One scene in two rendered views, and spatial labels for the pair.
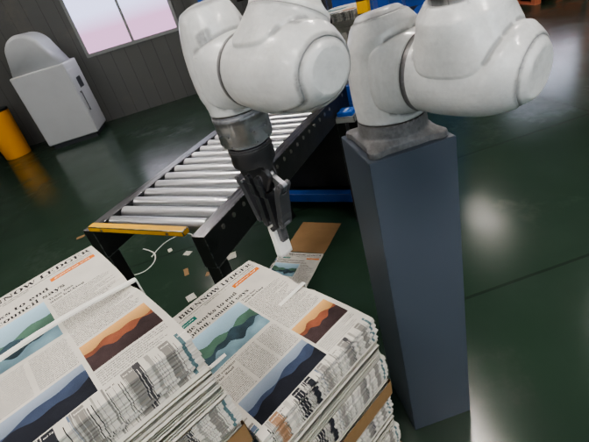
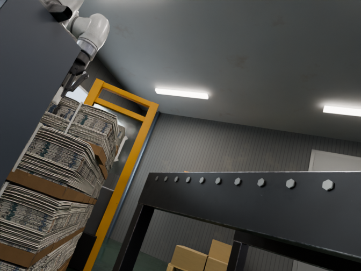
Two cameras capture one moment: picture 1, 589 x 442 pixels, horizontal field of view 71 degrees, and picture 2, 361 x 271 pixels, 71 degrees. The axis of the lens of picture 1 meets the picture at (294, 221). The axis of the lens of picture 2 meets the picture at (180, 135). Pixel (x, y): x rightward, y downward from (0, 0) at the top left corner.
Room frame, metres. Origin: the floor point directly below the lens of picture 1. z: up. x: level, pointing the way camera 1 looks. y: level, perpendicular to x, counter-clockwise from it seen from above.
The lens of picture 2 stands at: (1.59, -0.55, 0.64)
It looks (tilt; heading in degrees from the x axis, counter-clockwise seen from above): 20 degrees up; 120
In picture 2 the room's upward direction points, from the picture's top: 20 degrees clockwise
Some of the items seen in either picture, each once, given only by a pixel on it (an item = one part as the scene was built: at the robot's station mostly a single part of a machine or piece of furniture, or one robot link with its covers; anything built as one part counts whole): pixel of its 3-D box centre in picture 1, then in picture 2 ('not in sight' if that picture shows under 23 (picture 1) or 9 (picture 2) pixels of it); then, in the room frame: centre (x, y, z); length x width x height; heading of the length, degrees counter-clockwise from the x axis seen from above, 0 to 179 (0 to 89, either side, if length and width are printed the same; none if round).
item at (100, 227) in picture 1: (135, 229); not in sight; (1.21, 0.50, 0.81); 0.43 x 0.03 x 0.02; 57
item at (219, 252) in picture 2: not in sight; (207, 260); (0.25, 4.07, 0.35); 1.23 x 0.93 x 0.70; 3
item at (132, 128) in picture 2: not in sight; (107, 138); (-0.38, 1.42, 1.28); 0.57 x 0.01 x 0.65; 37
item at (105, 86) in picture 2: not in sight; (127, 95); (-0.37, 1.41, 1.82); 0.75 x 0.06 x 0.06; 37
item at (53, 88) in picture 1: (55, 88); not in sight; (6.67, 2.79, 0.77); 0.78 x 0.66 x 1.54; 93
